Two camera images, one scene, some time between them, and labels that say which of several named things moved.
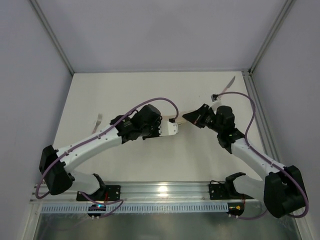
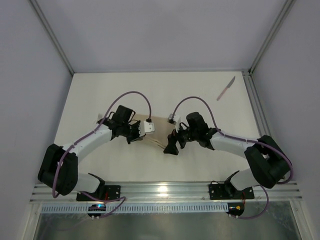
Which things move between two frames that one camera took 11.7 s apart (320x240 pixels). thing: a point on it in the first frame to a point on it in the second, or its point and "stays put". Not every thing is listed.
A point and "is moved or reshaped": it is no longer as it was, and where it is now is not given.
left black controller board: [96, 207] stays put
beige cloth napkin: [179, 118] is moved or reshaped
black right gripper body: [203, 116] to [179, 136]
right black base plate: [218, 191] stays put
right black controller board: [236, 209] stays put
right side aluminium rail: [260, 118] stays put
